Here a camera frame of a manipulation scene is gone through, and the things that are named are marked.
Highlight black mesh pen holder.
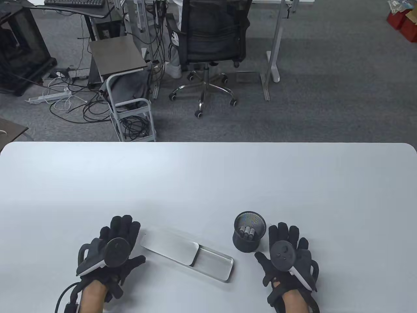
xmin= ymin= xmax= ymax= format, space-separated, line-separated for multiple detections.
xmin=233 ymin=211 xmax=267 ymax=253

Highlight white metal cart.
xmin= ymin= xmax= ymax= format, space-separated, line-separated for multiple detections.
xmin=106 ymin=69 xmax=157 ymax=142

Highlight black floor cable bundle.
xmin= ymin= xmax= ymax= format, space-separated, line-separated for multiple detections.
xmin=49 ymin=88 xmax=113 ymax=124

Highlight coiled black cables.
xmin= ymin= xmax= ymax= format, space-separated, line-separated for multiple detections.
xmin=119 ymin=116 xmax=150 ymax=139

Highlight person's left hand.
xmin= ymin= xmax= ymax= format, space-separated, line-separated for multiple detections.
xmin=76 ymin=215 xmax=146 ymax=302

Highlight dark grey cloth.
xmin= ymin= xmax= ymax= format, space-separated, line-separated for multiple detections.
xmin=108 ymin=70 xmax=150 ymax=110

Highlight black keyboard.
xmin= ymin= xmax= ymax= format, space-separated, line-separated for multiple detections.
xmin=44 ymin=0 xmax=105 ymax=7

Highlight person's left forearm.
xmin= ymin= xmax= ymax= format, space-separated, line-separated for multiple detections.
xmin=79 ymin=280 xmax=109 ymax=313

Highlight white standing desk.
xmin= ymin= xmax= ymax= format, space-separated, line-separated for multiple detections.
xmin=124 ymin=0 xmax=315 ymax=101

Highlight red box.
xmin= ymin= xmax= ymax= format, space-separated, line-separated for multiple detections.
xmin=387 ymin=10 xmax=408 ymax=30
xmin=400 ymin=11 xmax=417 ymax=43

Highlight black mesh office chair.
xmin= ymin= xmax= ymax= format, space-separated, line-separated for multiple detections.
xmin=165 ymin=0 xmax=253 ymax=118

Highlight black round hand tracker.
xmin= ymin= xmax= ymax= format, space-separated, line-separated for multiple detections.
xmin=271 ymin=241 xmax=318 ymax=291
xmin=77 ymin=237 xmax=132 ymax=276

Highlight person's right forearm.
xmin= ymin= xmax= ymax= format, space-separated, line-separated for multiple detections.
xmin=282 ymin=292 xmax=308 ymax=313

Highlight dark brown table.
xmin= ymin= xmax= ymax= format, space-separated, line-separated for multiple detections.
xmin=0 ymin=118 xmax=29 ymax=150

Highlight black glove cable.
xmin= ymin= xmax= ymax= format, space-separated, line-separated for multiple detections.
xmin=55 ymin=282 xmax=80 ymax=313

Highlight person's right hand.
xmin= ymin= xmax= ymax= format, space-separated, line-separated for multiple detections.
xmin=255 ymin=222 xmax=320 ymax=313

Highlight white floor cable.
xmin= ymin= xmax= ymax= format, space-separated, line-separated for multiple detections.
xmin=49 ymin=95 xmax=72 ymax=112

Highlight black desk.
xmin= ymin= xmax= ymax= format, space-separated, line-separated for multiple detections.
xmin=28 ymin=0 xmax=114 ymax=88

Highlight brown top side table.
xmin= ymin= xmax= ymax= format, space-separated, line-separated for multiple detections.
xmin=89 ymin=35 xmax=149 ymax=82

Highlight black cabinet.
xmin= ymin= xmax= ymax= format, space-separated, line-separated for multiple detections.
xmin=0 ymin=7 xmax=57 ymax=96

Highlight silver metal sliding box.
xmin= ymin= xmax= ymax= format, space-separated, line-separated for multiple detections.
xmin=140 ymin=226 xmax=234 ymax=283

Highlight white power strip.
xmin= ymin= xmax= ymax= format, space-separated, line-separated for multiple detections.
xmin=25 ymin=91 xmax=72 ymax=105

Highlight black computer tower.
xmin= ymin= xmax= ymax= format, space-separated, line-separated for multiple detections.
xmin=93 ymin=18 xmax=126 ymax=41

